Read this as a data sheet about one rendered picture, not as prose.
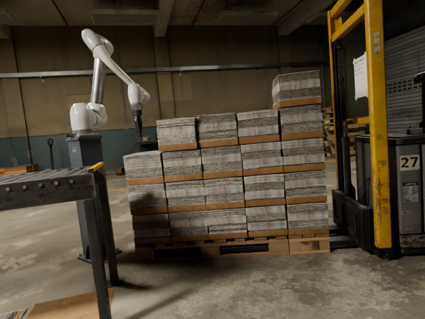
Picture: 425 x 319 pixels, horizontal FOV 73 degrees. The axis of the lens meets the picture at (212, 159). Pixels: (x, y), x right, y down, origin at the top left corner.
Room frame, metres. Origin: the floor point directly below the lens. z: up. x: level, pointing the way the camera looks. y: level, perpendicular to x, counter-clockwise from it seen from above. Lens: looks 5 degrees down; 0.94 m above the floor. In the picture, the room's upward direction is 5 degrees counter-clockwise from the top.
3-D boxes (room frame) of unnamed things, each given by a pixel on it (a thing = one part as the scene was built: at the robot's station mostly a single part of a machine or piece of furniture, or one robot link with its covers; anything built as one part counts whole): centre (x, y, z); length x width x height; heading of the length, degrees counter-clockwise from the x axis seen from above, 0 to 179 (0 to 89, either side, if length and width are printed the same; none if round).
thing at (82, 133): (2.34, 1.04, 1.03); 0.22 x 0.18 x 0.06; 142
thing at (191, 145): (2.16, 0.23, 0.86); 0.29 x 0.16 x 0.04; 82
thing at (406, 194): (2.12, -1.46, 0.40); 0.69 x 0.55 x 0.80; 174
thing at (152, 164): (2.27, 0.06, 0.42); 1.17 x 0.39 x 0.83; 84
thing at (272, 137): (2.22, -0.37, 0.86); 0.38 x 0.29 x 0.04; 173
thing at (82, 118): (2.36, 1.02, 1.17); 0.18 x 0.16 x 0.22; 171
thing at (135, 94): (2.33, 0.56, 1.30); 0.13 x 0.11 x 0.16; 171
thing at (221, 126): (2.26, -0.08, 0.95); 0.38 x 0.29 x 0.23; 173
